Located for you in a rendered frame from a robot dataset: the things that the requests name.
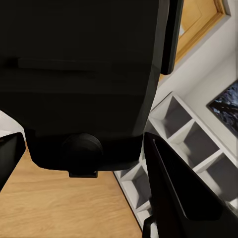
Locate digital camera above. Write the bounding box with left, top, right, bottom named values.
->
left=0, top=0, right=184, bottom=178

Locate camera tripod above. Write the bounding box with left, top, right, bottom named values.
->
left=142, top=197, right=238, bottom=238

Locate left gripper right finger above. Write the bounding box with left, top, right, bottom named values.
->
left=143, top=132, right=238, bottom=238

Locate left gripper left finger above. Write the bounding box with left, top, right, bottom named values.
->
left=0, top=132, right=26, bottom=192

